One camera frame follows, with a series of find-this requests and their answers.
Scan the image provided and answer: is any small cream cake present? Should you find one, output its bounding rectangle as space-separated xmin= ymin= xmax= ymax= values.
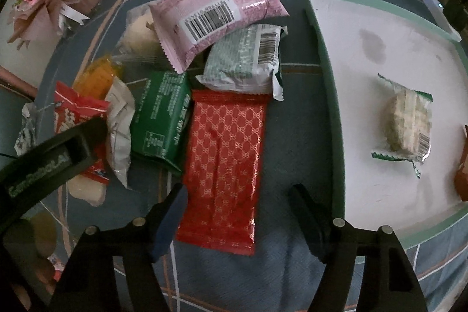
xmin=67 ymin=175 xmax=107 ymax=207

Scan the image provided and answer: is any red patterned packet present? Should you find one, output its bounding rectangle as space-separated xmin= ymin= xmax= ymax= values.
xmin=176 ymin=90 xmax=272 ymax=256

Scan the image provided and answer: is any red peanut snack bag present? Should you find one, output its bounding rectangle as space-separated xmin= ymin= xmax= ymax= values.
xmin=53 ymin=80 xmax=111 ymax=185

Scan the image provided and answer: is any orange soft bread packet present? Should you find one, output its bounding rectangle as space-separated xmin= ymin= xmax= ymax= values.
xmin=72 ymin=55 xmax=124 ymax=100

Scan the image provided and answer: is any white grey snack packet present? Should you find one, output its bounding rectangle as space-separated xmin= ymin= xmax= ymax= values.
xmin=105 ymin=77 xmax=135 ymax=188

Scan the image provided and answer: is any dark green snack packet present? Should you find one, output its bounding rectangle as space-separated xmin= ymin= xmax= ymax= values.
xmin=130 ymin=71 xmax=191 ymax=173

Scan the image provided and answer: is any dark red wafer packet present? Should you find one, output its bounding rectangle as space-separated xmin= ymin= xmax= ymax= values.
xmin=454 ymin=125 xmax=468 ymax=202

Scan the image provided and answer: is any green edged round cake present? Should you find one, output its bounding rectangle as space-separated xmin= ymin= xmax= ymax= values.
xmin=370 ymin=74 xmax=433 ymax=178

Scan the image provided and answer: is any pale green snack packet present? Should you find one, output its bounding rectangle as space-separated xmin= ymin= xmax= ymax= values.
xmin=196 ymin=24 xmax=288 ymax=101

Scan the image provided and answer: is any crumpled patterned paper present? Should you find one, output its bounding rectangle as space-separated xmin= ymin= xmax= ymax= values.
xmin=13 ymin=102 xmax=37 ymax=157

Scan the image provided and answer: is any blue plaid tablecloth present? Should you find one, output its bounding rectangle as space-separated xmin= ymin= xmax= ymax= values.
xmin=37 ymin=0 xmax=467 ymax=311

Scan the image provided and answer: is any clear wrapped white bun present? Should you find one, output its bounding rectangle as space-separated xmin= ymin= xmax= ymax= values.
xmin=116 ymin=0 xmax=166 ymax=58

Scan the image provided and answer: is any teal rimmed white tray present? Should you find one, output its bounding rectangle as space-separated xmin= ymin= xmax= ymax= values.
xmin=305 ymin=0 xmax=467 ymax=248

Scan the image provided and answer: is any pink snack packet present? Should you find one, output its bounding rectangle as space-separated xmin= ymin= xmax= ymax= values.
xmin=149 ymin=0 xmax=289 ymax=74

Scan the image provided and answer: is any white power strip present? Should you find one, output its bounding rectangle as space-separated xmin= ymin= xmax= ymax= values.
xmin=424 ymin=0 xmax=462 ymax=42

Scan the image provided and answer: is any black power adapter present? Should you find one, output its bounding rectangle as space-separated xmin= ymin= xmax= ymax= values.
xmin=443 ymin=0 xmax=467 ymax=32

